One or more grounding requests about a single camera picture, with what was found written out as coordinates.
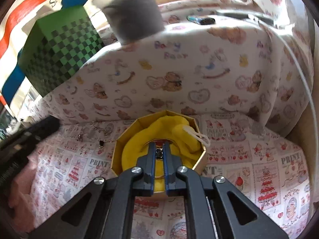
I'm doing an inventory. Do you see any octagonal gold jewelry box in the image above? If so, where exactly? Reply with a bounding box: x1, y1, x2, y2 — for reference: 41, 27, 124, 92
110, 109, 208, 201

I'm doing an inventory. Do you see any blue white striped cushion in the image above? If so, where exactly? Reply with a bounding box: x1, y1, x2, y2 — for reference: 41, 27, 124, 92
0, 0, 105, 108

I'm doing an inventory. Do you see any pink quilted blanket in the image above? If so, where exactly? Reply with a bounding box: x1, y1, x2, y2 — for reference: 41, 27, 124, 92
1, 153, 38, 233

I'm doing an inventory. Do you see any silver bear charm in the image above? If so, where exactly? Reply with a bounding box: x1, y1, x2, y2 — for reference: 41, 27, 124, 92
76, 133, 84, 142

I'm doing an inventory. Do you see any strawberry print bed sheet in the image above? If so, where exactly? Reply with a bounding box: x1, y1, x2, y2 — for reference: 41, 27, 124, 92
30, 113, 310, 238

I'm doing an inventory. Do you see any yellow cloth pouch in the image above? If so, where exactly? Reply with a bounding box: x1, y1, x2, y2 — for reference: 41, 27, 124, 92
121, 115, 203, 195

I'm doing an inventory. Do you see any grey cylindrical cup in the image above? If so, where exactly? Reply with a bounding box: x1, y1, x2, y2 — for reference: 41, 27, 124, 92
92, 0, 164, 45

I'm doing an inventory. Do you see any green black checkered box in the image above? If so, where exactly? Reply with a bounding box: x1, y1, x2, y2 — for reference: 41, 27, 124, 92
18, 6, 104, 96

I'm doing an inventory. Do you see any silver keychain charm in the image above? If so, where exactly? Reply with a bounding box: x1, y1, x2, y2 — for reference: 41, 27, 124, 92
90, 121, 114, 136

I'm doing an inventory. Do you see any bear print white pillow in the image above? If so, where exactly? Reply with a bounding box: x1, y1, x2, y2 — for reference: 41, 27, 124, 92
38, 17, 313, 136

